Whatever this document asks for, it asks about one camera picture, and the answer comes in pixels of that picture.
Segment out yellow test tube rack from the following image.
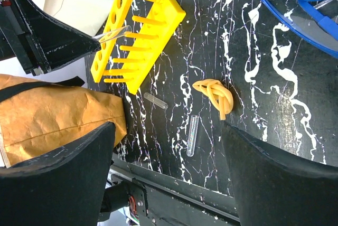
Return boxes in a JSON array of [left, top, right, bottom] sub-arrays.
[[90, 0, 186, 94]]

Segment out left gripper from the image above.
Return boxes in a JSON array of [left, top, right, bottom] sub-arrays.
[[1, 0, 101, 74]]

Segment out tan rubber tubing knot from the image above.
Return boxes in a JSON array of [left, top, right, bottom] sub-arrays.
[[192, 79, 234, 120]]

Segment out blue safety goggles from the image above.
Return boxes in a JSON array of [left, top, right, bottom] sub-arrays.
[[261, 0, 337, 58]]

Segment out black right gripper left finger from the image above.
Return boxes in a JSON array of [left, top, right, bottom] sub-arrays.
[[1, 122, 115, 225]]

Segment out glass test tube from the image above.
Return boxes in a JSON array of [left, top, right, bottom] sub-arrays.
[[144, 92, 168, 110], [186, 115, 199, 157], [92, 25, 132, 43]]

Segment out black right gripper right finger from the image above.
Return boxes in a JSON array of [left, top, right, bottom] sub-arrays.
[[223, 123, 337, 225]]

